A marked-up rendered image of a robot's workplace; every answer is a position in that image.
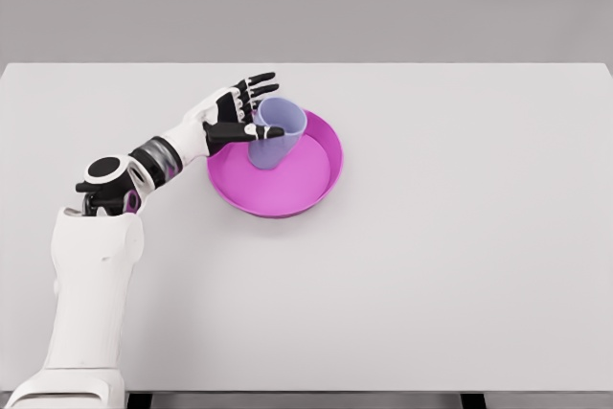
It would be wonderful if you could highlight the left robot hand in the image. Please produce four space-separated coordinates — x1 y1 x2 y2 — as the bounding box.
183 71 286 158

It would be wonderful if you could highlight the lavender plastic cup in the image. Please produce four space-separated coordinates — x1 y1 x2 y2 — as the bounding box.
247 97 307 171

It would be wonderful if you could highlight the magenta round plate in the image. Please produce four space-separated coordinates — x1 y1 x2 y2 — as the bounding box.
206 108 345 221

